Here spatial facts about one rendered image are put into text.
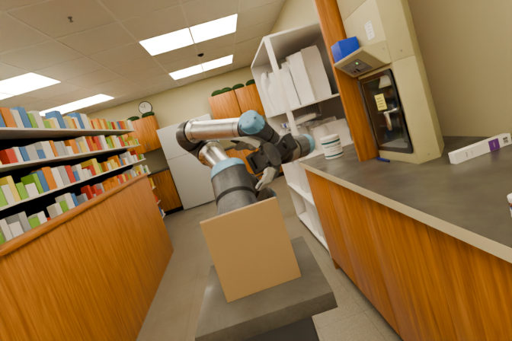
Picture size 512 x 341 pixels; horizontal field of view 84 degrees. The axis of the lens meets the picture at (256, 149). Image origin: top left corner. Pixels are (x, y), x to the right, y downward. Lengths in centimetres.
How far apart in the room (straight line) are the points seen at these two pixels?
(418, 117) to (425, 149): 15
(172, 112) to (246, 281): 623
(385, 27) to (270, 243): 105
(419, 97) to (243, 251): 105
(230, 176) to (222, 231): 17
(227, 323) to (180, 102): 631
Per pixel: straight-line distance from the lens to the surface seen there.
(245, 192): 80
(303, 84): 259
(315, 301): 72
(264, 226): 72
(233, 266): 76
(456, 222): 92
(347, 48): 157
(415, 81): 146
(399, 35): 146
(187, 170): 616
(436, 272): 117
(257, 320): 72
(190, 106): 680
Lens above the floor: 135
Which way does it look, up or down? 5 degrees down
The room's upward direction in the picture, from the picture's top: 18 degrees counter-clockwise
